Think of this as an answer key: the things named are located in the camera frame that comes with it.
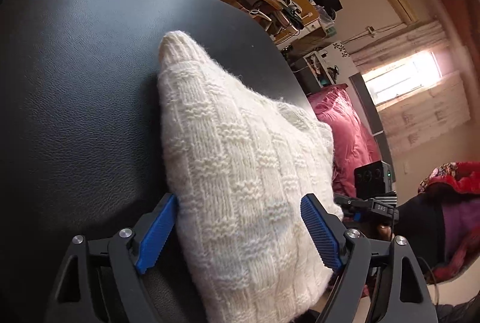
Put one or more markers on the black leather table surface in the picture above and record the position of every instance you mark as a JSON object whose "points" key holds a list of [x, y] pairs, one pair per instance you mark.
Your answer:
{"points": [[80, 121]]}

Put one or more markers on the red floral blanket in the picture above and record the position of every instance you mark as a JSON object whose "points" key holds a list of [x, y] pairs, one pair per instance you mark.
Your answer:
{"points": [[456, 186]]}

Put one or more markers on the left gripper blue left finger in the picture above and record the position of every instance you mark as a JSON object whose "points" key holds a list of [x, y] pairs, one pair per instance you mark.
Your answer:
{"points": [[152, 231]]}

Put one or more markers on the pink quilt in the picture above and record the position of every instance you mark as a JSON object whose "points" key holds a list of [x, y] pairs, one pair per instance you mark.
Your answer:
{"points": [[354, 146]]}

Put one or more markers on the wall air conditioner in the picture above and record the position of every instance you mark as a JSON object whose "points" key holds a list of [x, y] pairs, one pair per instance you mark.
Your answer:
{"points": [[404, 11]]}

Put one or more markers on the cream knitted sweater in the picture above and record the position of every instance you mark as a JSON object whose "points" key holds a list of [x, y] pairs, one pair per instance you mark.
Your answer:
{"points": [[239, 164]]}

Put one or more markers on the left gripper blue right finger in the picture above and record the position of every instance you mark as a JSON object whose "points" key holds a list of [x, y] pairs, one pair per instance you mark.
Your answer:
{"points": [[325, 229]]}

